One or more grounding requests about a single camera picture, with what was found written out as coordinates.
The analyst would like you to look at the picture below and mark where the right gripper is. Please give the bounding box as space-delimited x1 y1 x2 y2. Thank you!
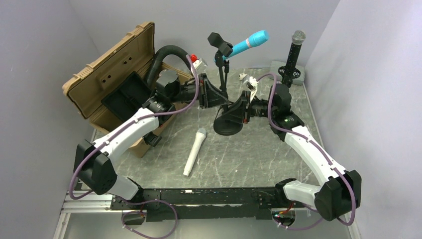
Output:
221 91 276 124

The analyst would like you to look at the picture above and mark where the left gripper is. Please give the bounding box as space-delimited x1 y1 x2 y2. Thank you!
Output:
170 74 230 109

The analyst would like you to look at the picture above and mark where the black round-base mic stand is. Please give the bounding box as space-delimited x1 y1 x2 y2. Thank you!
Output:
208 32 243 136

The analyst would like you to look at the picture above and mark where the white microphone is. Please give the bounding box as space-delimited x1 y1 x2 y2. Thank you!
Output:
183 128 207 177

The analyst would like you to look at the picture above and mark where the white pipe elbow fitting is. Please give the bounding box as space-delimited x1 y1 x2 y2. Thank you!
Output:
239 73 247 81

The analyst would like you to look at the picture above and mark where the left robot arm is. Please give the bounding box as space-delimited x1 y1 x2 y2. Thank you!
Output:
71 70 229 209

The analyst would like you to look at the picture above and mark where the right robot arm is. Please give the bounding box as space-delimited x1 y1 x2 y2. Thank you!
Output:
217 83 362 226

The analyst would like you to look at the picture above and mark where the black tripod stand centre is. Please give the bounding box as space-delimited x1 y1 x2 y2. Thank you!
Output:
218 60 229 98

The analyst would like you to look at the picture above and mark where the black tripod stand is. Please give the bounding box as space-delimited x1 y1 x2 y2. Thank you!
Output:
218 60 229 98
278 66 301 88

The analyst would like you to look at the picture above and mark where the black tripod stand right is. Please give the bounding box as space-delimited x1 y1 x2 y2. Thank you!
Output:
278 66 301 88

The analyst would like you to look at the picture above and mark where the cyan blue microphone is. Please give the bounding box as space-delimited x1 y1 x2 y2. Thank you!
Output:
222 30 269 60

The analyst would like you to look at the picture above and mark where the black glitter microphone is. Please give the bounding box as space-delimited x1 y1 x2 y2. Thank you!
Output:
285 30 306 70

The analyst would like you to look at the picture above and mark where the grey plastic case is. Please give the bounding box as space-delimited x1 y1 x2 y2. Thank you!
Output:
269 60 305 85

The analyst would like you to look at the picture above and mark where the black tray insert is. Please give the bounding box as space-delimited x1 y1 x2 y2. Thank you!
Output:
101 71 152 122

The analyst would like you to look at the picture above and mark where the tan plastic tool case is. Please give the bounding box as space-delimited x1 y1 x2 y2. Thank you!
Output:
62 21 193 158

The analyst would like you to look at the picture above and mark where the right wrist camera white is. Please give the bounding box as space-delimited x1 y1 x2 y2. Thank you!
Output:
243 76 258 102

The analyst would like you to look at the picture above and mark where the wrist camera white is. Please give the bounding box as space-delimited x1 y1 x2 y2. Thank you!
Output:
190 54 208 75
243 76 258 102

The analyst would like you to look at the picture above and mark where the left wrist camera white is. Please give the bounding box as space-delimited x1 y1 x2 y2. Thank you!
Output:
190 54 208 75

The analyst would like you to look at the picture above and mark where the black corrugated hose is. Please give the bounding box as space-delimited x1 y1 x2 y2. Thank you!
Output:
145 45 201 89

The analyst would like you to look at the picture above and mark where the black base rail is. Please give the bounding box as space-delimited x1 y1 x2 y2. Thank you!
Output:
110 187 304 222

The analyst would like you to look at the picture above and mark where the aluminium frame rail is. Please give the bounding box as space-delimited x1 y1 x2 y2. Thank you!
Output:
52 186 363 239

